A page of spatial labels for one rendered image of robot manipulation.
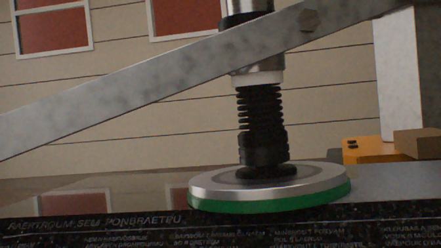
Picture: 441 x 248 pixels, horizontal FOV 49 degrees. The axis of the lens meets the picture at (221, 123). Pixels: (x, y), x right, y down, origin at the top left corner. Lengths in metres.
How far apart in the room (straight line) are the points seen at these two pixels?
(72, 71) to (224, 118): 2.49
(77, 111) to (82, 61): 7.14
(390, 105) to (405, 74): 0.11
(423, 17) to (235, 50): 0.87
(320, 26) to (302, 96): 6.15
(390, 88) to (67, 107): 1.06
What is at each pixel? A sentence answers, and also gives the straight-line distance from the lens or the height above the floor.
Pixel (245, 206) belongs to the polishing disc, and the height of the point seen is 0.83.
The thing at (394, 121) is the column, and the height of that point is 0.84.
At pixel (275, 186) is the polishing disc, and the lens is 0.56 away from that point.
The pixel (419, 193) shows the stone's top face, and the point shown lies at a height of 0.82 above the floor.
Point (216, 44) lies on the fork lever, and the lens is 0.58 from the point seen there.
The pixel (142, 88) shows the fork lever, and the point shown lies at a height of 0.98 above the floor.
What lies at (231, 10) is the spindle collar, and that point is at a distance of 0.64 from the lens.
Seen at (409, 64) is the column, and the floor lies 1.00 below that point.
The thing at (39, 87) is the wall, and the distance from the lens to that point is 8.09.
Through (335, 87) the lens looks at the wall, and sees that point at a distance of 6.75.
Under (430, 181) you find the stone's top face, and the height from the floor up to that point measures 0.82.
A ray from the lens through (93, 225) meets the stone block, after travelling 0.66.
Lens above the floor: 0.96
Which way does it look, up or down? 3 degrees down
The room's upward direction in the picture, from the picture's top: 6 degrees counter-clockwise
